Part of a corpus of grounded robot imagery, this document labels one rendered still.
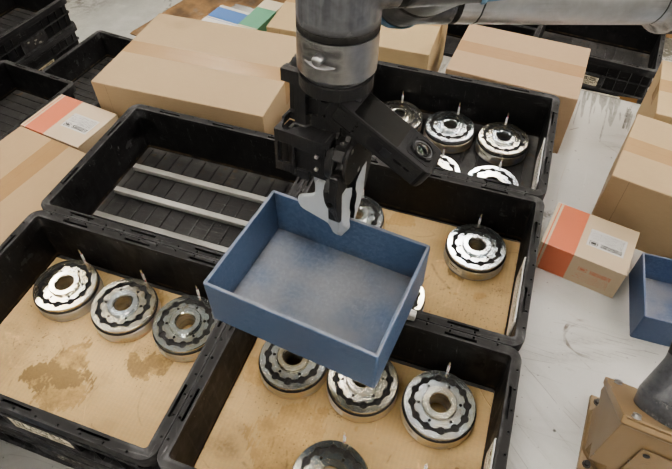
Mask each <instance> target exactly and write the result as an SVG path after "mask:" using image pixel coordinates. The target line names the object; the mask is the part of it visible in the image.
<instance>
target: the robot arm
mask: <svg viewBox="0 0 672 469"><path fill-rule="evenodd" d="M295 15H296V54H295V55H294V56H293V57H292V59H291V61H290V62H289V63H285V64H284V65H283V66H281V67H280V77H281V80H282V81H285V82H288V83H289V84H290V109H289V110H288V111H287V112H286V113H285V114H284V115H283V116H282V120H281V121H280V122H279V123H278V124H277V125H276V126H275V127H274V140H275V157H276V168H278V169H281V170H284V171H287V172H290V173H292V175H294V176H297V177H300V178H303V179H306V180H308V181H309V180H310V179H311V177H312V176H313V177H314V182H315V192H313V193H302V194H300V195H299V196H298V202H299V204H300V206H301V207H302V208H304V209H305V210H307V211H309V212H310V213H312V214H314V215H316V216H317V217H319V218H321V219H322V220H324V221H326V222H327V223H328V224H329V226H330V227H331V229H332V231H333V232H334V233H335V234H337V235H340V236H342V235H343V234H344V233H345V232H346V231H347V230H348V229H349V228H350V221H349V219H350V217H351V218H354V219H355V217H356V214H357V211H358V208H359V205H360V201H361V198H362V194H363V190H364V187H365V184H366V180H367V176H368V171H369V167H370V162H371V157H372V154H374V155H375V156H376V157H377V158H379V159H380V160H381V161H382V162H383V163H385V164H386V165H387V166H388V167H390V168H391V169H392V170H393V171H395V172H396V173H397V174H398V175H400V176H401V177H402V178H403V179H405V180H406V181H407V182H408V183H409V184H411V185H412V186H418V185H420V184H421V183H423V182H424V181H425V180H426V179H427V178H428V177H429V176H430V175H431V174H432V172H433V170H434V169H435V167H436V165H437V163H438V161H439V160H440V158H441V150H440V149H439V148H438V147H437V146H436V145H434V144H433V143H432V142H431V141H430V140H428V139H427V138H426V137H425V136H423V135H422V134H421V133H420V132H419V131H417V130H416V129H415V128H414V127H412V126H411V125H410V124H409V123H408V122H406V121H405V120H404V119H403V118H401V117H400V116H399V115H398V114H397V113H395V112H394V111H393V110H392V109H390V108H389V107H388V106H387V105H386V104H384V103H383V102H382V101H381V100H379V99H378V98H377V97H376V96H374V95H373V94H372V93H371V92H370V91H371V90H372V88H373V83H374V73H375V71H376V70H377V64H378V53H379V42H380V31H381V25H382V26H384V27H387V28H392V29H407V28H410V27H412V26H414V25H446V24H492V25H642V26H643V27H644V29H646V30H647V31H648V32H650V33H654V34H672V0H295ZM289 118H291V119H294V120H295V121H293V120H289V121H288V122H287V123H286V124H285V125H284V123H285V122H286V121H287V120H288V119H289ZM279 141H281V142H282V153H283V160H281V159H280V150H279ZM634 402H635V404H636V405H637V406H638V407H639V408H640V409H641V410H642V411H643V412H645V413H646V414H647V415H649V416H650V417H652V418H653V419H655V420H656V421H658V422H660V423H661V424H663V425H665V426H667V427H668V428H670V429H672V342H671V345H670V347H669V350H668V352H667V354H666V356H665V358H664V359H663V360H662V361H661V362H660V363H659V364H658V365H657V367H656V368H655V369H654V370H653V371H652V372H651V373H650V374H649V375H648V376H647V377H646V379H645V380H644V381H643V382H642V383H641V384H640V385H639V387H638V389H637V392H636V394H635V397H634Z"/></svg>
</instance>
